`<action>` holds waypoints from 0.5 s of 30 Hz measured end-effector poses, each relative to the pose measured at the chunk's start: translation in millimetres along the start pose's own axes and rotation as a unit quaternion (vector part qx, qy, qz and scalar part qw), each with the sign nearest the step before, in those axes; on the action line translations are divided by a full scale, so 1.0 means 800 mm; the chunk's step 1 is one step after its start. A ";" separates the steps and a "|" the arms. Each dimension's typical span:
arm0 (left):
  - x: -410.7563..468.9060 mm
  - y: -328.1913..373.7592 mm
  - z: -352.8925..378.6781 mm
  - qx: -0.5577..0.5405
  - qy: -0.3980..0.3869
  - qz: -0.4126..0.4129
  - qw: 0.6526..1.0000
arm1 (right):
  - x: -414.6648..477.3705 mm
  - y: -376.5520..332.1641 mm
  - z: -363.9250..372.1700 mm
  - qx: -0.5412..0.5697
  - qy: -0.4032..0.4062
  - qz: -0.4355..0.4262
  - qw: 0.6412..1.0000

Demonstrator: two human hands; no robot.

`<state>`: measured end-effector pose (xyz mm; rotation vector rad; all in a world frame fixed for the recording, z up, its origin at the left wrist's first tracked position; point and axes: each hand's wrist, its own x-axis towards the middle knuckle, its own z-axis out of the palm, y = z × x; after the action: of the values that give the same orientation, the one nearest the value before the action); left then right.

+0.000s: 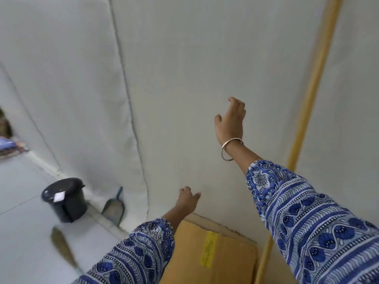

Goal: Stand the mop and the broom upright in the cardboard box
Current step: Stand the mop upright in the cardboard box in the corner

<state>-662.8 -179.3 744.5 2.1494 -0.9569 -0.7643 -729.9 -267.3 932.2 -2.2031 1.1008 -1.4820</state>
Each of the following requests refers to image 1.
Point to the person's right forearm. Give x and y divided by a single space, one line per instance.
308 221

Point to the person's left thumb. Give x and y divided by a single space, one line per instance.
197 196

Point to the person's left hand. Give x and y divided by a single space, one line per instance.
186 202

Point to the long wooden pole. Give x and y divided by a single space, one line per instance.
316 73

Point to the person's left forearm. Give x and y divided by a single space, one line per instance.
139 254

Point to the pile of coloured items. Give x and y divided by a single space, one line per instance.
7 141

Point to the person's right thumb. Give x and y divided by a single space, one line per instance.
218 119

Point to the white paper slip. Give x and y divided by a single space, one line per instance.
59 197

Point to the person's right hand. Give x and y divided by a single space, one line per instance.
231 127

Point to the dark lidded waste bin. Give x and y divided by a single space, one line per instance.
66 201

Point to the brown cardboard box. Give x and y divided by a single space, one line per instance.
234 257

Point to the yellow tape label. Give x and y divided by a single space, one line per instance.
209 249

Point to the white fabric curtain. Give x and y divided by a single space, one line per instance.
183 56

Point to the straw broom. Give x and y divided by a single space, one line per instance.
62 244

